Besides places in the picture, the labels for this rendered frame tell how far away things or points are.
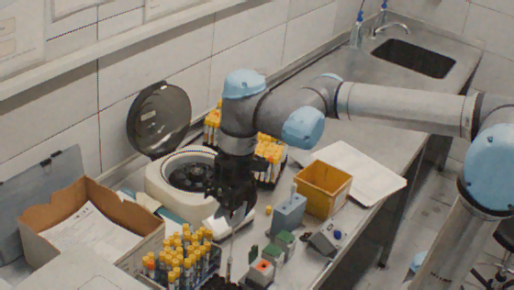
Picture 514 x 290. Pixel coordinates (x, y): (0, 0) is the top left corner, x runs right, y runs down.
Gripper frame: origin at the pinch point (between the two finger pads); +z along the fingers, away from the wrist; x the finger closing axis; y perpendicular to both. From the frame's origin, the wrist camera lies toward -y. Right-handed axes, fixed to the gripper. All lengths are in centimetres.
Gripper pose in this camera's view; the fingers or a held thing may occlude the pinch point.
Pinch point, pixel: (234, 220)
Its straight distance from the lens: 121.9
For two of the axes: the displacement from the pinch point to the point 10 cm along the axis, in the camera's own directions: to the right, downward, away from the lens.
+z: -1.0, 8.5, 5.2
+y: -5.3, 4.0, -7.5
